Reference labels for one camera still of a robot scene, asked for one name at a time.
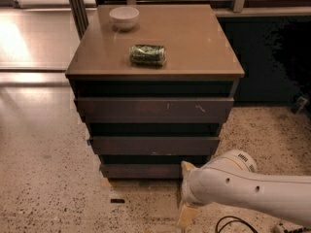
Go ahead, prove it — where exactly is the dark middle drawer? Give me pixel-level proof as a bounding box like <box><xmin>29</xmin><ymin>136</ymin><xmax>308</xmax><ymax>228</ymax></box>
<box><xmin>89</xmin><ymin>137</ymin><xmax>220</xmax><ymax>155</ymax></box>

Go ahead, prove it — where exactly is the green soda can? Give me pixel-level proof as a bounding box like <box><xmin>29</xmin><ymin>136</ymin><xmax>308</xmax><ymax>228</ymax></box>
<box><xmin>129</xmin><ymin>45</ymin><xmax>166</xmax><ymax>66</ymax></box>

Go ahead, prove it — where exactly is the dark drawer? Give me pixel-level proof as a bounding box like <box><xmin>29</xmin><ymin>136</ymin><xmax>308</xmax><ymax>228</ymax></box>
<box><xmin>89</xmin><ymin>137</ymin><xmax>220</xmax><ymax>155</ymax></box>
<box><xmin>100</xmin><ymin>164</ymin><xmax>182</xmax><ymax>179</ymax></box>
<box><xmin>75</xmin><ymin>97</ymin><xmax>233</xmax><ymax>123</ymax></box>

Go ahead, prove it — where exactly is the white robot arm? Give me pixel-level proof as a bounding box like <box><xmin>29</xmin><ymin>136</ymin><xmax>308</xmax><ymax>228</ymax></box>
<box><xmin>177</xmin><ymin>150</ymin><xmax>311</xmax><ymax>228</ymax></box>

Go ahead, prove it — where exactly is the dark low cabinet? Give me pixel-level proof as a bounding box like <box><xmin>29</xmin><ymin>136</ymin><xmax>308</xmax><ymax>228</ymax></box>
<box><xmin>219</xmin><ymin>17</ymin><xmax>311</xmax><ymax>103</ymax></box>

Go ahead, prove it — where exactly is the dark bottom drawer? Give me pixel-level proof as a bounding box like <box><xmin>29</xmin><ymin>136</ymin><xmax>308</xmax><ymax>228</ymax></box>
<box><xmin>100</xmin><ymin>164</ymin><xmax>182</xmax><ymax>179</ymax></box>

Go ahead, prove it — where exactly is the black cable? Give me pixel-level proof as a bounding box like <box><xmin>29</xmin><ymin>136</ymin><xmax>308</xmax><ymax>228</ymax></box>
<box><xmin>215</xmin><ymin>215</ymin><xmax>259</xmax><ymax>233</ymax></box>

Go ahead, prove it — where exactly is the white power strip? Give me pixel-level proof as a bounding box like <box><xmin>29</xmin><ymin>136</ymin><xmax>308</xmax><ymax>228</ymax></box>
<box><xmin>273</xmin><ymin>223</ymin><xmax>309</xmax><ymax>233</ymax></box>

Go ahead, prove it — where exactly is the dark top drawer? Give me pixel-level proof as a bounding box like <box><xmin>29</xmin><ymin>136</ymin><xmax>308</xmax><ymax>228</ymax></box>
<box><xmin>75</xmin><ymin>97</ymin><xmax>233</xmax><ymax>123</ymax></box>

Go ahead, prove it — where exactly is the brown drawer cabinet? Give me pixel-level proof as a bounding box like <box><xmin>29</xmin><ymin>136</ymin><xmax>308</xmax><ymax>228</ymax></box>
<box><xmin>66</xmin><ymin>5</ymin><xmax>244</xmax><ymax>165</ymax></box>

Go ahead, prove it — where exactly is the white bowl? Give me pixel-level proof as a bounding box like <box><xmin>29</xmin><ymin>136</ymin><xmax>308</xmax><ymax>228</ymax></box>
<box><xmin>109</xmin><ymin>7</ymin><xmax>140</xmax><ymax>31</ymax></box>

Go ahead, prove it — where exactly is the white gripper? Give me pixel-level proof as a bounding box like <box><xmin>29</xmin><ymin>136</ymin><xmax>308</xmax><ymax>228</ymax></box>
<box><xmin>177</xmin><ymin>161</ymin><xmax>207</xmax><ymax>229</ymax></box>

